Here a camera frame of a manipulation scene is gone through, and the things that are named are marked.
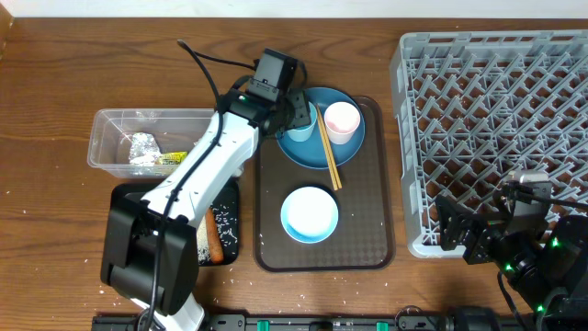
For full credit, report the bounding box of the light blue cup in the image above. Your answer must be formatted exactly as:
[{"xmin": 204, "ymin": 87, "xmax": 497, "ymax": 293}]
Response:
[{"xmin": 286, "ymin": 103, "xmax": 317, "ymax": 143}]

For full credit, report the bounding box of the light blue rice bowl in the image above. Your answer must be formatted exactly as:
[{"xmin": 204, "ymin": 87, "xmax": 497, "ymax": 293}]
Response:
[{"xmin": 279, "ymin": 187, "xmax": 339, "ymax": 245}]

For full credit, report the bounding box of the pink cup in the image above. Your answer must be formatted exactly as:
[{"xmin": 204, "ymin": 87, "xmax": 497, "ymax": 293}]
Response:
[{"xmin": 323, "ymin": 102, "xmax": 361, "ymax": 144}]

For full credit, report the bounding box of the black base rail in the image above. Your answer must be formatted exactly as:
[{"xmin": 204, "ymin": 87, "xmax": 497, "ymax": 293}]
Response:
[{"xmin": 91, "ymin": 305, "xmax": 534, "ymax": 331}]

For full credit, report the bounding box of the spilled rice pile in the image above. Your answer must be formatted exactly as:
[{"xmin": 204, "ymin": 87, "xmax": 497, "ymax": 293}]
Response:
[{"xmin": 197, "ymin": 204, "xmax": 239, "ymax": 267}]

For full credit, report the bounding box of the grey dishwasher rack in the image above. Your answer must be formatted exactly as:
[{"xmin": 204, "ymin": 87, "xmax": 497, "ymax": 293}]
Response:
[{"xmin": 390, "ymin": 30, "xmax": 587, "ymax": 258}]

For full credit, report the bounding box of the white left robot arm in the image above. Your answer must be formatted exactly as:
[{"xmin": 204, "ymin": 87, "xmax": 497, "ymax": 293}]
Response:
[{"xmin": 100, "ymin": 49, "xmax": 310, "ymax": 330}]

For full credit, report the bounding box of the black waste tray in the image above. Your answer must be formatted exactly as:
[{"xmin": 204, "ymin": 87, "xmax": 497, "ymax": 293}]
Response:
[{"xmin": 106, "ymin": 178, "xmax": 240, "ymax": 272}]

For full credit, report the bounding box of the brown serving tray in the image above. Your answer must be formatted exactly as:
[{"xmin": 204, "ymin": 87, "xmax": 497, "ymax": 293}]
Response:
[{"xmin": 254, "ymin": 97, "xmax": 395, "ymax": 272}]

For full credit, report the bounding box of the dark blue plate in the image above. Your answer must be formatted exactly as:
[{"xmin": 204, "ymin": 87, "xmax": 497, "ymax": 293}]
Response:
[{"xmin": 277, "ymin": 87, "xmax": 366, "ymax": 169}]

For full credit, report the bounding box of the clear plastic waste bin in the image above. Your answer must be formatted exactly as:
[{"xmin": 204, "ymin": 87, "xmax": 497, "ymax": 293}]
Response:
[{"xmin": 87, "ymin": 108, "xmax": 213, "ymax": 180}]

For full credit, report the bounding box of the silver yellow snack wrapper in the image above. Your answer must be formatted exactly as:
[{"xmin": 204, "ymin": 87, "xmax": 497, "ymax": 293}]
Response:
[{"xmin": 129, "ymin": 132, "xmax": 187, "ymax": 177}]

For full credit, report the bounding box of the wooden chopstick right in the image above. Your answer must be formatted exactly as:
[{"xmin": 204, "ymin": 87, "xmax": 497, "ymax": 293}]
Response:
[{"xmin": 317, "ymin": 106, "xmax": 343, "ymax": 190}]

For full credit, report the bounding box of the orange carrot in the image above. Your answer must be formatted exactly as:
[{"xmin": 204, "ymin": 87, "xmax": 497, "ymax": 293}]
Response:
[{"xmin": 205, "ymin": 208, "xmax": 224, "ymax": 264}]

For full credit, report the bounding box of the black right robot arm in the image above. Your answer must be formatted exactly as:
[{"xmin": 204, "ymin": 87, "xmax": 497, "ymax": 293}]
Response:
[{"xmin": 435, "ymin": 181, "xmax": 587, "ymax": 330}]

